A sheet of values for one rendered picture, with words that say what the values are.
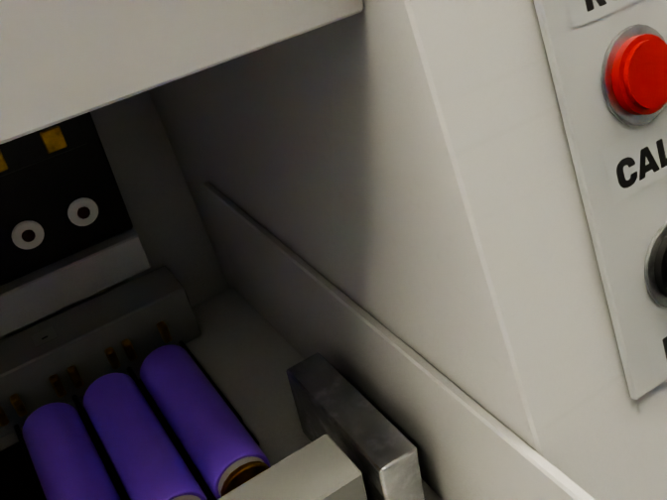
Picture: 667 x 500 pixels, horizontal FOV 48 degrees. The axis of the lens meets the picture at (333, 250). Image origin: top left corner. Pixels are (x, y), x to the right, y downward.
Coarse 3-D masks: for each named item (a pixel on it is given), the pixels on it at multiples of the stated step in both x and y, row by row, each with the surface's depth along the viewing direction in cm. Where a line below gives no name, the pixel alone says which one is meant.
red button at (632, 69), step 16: (624, 48) 15; (640, 48) 15; (656, 48) 15; (624, 64) 15; (640, 64) 15; (656, 64) 15; (624, 80) 15; (640, 80) 15; (656, 80) 15; (624, 96) 15; (640, 96) 15; (656, 96) 15; (640, 112) 15
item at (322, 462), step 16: (304, 448) 20; (320, 448) 20; (336, 448) 20; (288, 464) 20; (304, 464) 20; (320, 464) 20; (336, 464) 20; (352, 464) 20; (256, 480) 20; (272, 480) 20; (288, 480) 19; (304, 480) 19; (320, 480) 19; (336, 480) 19; (352, 480) 19; (224, 496) 19; (240, 496) 19; (256, 496) 19; (272, 496) 19; (288, 496) 19; (304, 496) 19; (320, 496) 19; (336, 496) 19; (352, 496) 20
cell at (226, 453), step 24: (144, 360) 25; (168, 360) 25; (192, 360) 25; (144, 384) 25; (168, 384) 24; (192, 384) 24; (168, 408) 24; (192, 408) 23; (216, 408) 23; (192, 432) 22; (216, 432) 22; (240, 432) 22; (192, 456) 22; (216, 456) 21; (240, 456) 21; (264, 456) 22; (216, 480) 21
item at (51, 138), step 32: (64, 128) 26; (0, 160) 25; (32, 160) 25; (64, 160) 26; (96, 160) 27; (0, 192) 25; (32, 192) 26; (64, 192) 27; (96, 192) 27; (0, 224) 26; (64, 224) 27; (96, 224) 28; (128, 224) 29; (0, 256) 26; (32, 256) 27; (64, 256) 28
